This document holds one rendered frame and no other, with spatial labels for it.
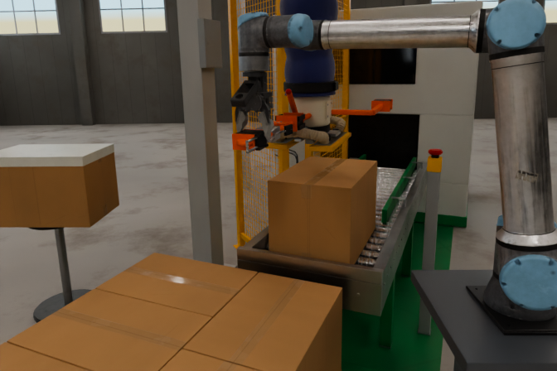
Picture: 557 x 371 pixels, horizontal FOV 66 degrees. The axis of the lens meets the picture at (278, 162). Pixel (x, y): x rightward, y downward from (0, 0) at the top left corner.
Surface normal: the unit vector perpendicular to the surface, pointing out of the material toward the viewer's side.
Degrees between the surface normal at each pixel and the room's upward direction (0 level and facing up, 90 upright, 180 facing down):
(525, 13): 81
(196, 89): 90
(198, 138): 90
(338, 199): 90
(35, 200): 90
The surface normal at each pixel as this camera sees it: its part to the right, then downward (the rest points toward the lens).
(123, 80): -0.03, 0.22
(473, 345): -0.02, -0.98
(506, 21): -0.42, 0.04
